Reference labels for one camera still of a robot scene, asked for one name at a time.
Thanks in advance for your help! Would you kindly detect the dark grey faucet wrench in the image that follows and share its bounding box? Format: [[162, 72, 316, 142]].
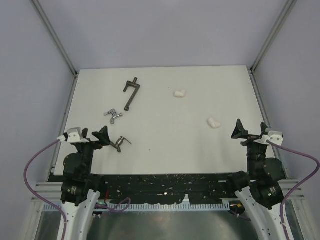
[[122, 77, 141, 112]]

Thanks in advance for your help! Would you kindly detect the white elbow fitting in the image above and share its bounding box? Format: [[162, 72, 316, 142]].
[[207, 117, 221, 129]]

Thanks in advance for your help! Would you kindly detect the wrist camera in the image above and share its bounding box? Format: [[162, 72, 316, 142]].
[[256, 130, 284, 146], [57, 127, 84, 144]]

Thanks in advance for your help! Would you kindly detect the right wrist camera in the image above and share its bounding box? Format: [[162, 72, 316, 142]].
[[256, 130, 284, 146]]

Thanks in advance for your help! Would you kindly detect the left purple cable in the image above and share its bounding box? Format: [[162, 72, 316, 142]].
[[23, 139, 69, 240]]

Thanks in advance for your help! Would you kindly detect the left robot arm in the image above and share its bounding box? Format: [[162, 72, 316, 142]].
[[57, 126, 111, 240]]

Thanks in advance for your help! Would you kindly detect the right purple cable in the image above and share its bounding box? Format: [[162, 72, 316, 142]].
[[266, 139, 320, 240]]

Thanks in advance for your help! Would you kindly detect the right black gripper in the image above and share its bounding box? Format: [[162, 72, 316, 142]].
[[231, 118, 269, 176]]

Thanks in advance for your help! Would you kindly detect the chrome faucet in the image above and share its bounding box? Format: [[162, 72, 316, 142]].
[[103, 108, 123, 125]]

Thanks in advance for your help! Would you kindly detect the white slotted cable duct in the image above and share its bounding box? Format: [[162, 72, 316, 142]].
[[43, 201, 231, 213]]

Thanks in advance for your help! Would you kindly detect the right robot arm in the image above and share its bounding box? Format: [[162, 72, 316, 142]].
[[226, 119, 294, 240]]

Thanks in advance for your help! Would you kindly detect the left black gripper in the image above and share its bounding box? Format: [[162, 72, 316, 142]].
[[77, 125, 109, 176]]

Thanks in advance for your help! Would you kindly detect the far white elbow fitting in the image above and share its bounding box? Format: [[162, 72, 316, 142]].
[[173, 89, 187, 98]]

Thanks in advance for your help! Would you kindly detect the left aluminium frame post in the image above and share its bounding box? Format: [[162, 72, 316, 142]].
[[29, 0, 80, 77]]

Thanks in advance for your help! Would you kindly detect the aluminium frame post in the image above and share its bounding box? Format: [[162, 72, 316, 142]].
[[29, 0, 80, 77], [248, 0, 298, 74]]

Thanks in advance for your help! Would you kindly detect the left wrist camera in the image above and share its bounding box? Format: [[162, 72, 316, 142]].
[[57, 127, 84, 144]]

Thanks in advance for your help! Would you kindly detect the purple cable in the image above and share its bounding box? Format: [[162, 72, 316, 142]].
[[266, 139, 320, 240], [23, 139, 69, 240]]

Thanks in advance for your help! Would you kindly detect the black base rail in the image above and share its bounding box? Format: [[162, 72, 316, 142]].
[[47, 171, 251, 205]]

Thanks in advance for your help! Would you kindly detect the right aluminium frame post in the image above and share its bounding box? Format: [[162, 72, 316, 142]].
[[248, 0, 298, 74]]

